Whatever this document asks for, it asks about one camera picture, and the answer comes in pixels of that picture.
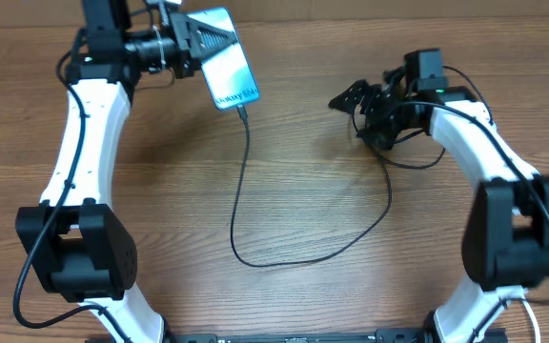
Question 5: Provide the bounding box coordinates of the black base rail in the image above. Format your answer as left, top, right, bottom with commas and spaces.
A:
86, 327, 509, 343

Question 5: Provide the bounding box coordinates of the smartphone with blue screen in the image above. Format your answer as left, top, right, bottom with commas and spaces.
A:
189, 7, 259, 111

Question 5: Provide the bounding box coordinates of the black charging cable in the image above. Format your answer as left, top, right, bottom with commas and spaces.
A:
229, 66, 495, 269

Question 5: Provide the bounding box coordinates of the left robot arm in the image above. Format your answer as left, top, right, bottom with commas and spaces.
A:
15, 1, 242, 342

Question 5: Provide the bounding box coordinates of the white power strip cord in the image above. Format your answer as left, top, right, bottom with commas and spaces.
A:
519, 297, 542, 343

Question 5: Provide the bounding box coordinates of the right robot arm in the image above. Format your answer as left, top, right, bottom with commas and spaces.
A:
329, 49, 549, 342

